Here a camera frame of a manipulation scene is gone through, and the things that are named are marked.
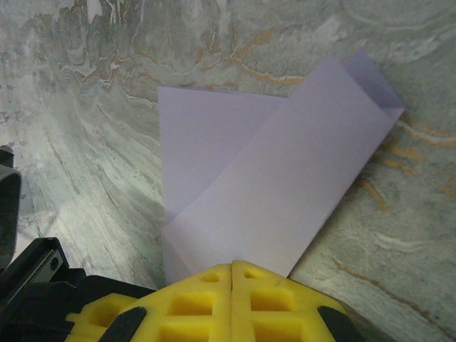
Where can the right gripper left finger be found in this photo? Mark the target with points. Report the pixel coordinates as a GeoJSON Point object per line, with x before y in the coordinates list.
{"type": "Point", "coordinates": [199, 313]}

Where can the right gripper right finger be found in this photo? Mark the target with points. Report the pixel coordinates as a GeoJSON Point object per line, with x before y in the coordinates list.
{"type": "Point", "coordinates": [278, 310]}

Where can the lilac paper sheet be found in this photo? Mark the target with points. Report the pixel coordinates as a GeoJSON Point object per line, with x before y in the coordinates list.
{"type": "Point", "coordinates": [278, 178]}

